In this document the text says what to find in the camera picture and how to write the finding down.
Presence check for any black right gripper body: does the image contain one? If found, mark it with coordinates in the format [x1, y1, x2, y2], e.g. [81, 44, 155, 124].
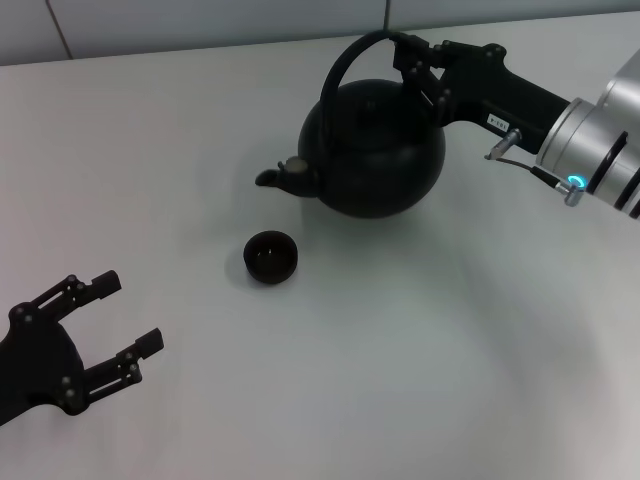
[434, 41, 572, 154]

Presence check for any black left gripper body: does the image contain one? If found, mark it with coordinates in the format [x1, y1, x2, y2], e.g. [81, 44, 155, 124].
[0, 301, 91, 427]

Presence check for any black round teapot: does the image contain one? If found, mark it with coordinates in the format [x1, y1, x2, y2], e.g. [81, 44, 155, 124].
[254, 29, 447, 220]

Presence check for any small dark brown teacup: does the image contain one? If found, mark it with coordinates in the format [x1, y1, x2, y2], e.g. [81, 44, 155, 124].
[242, 229, 300, 287]

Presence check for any gripper cable with metal plug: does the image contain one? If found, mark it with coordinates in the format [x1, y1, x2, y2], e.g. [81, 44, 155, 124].
[483, 126, 587, 208]

